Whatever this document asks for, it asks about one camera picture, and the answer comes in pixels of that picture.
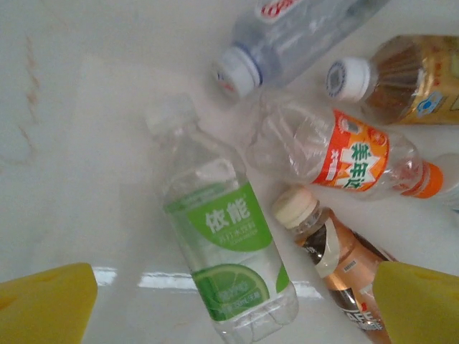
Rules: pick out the brown bottle yellow red label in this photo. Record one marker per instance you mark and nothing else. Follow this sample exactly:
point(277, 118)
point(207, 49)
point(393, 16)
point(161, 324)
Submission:
point(412, 79)

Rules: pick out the clear bottle green lime label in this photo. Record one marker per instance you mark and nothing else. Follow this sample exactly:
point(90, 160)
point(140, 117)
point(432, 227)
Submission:
point(229, 229)

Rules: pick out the peach brown bottle cream cap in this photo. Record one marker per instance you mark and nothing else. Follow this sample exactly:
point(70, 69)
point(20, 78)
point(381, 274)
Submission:
point(340, 261)

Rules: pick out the clear bottle orange label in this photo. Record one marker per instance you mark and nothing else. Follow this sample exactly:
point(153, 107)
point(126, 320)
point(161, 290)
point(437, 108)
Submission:
point(358, 157)

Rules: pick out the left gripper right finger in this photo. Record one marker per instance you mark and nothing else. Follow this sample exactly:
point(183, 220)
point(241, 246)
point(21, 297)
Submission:
point(423, 311)

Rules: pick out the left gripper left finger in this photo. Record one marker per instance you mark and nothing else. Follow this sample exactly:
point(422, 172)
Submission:
point(39, 311)

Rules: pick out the clear Ganten water bottle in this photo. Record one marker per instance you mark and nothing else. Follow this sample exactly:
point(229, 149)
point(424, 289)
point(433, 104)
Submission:
point(287, 39)

